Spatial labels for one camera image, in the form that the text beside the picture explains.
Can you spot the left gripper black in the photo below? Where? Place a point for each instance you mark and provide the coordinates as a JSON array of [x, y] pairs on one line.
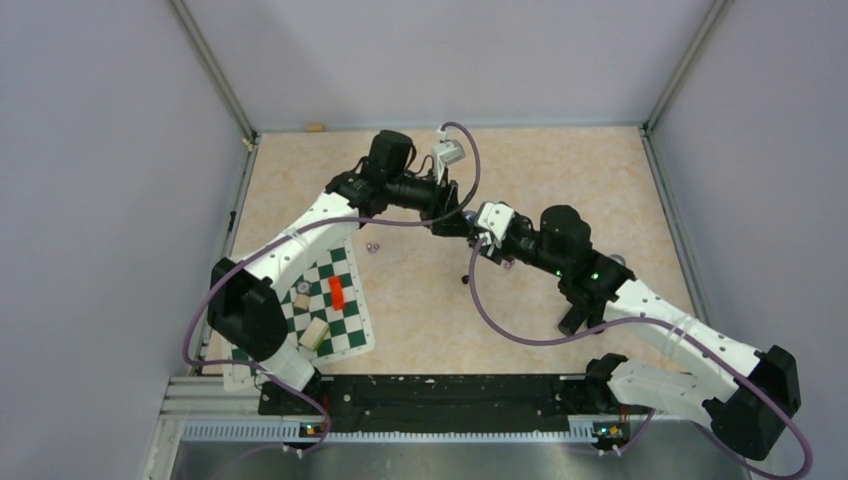
[[445, 214]]

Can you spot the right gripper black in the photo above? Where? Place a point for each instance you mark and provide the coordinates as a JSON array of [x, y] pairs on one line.
[[496, 252]]

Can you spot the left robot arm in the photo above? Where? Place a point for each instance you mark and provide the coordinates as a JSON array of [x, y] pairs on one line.
[[244, 304]]

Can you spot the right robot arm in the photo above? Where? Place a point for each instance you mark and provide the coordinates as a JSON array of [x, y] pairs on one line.
[[745, 396]]

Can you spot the orange rectangular block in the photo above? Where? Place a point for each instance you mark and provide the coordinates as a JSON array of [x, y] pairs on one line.
[[337, 293]]

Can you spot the green white chess mat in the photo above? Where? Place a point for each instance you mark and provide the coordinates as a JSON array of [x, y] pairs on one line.
[[351, 333]]

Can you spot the blue poker chip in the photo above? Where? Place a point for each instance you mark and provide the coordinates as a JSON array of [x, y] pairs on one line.
[[303, 288]]

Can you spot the small wooden cube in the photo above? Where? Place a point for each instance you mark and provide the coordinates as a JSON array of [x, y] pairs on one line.
[[301, 302]]

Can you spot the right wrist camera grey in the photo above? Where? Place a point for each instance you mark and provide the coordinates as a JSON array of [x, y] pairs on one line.
[[495, 217]]

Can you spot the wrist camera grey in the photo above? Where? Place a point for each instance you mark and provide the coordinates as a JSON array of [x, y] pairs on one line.
[[495, 217], [444, 154]]

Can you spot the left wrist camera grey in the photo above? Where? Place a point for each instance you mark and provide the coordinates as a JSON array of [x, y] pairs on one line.
[[444, 154]]

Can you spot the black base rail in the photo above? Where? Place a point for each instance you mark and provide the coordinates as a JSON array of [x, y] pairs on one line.
[[442, 404]]

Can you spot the aluminium frame post right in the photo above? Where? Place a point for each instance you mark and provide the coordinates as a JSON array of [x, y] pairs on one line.
[[709, 24]]

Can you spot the aluminium frame post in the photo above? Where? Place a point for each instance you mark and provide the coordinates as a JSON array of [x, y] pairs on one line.
[[211, 66], [709, 24]]

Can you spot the aluminium frame post left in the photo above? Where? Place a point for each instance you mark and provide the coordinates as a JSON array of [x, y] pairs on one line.
[[211, 66]]

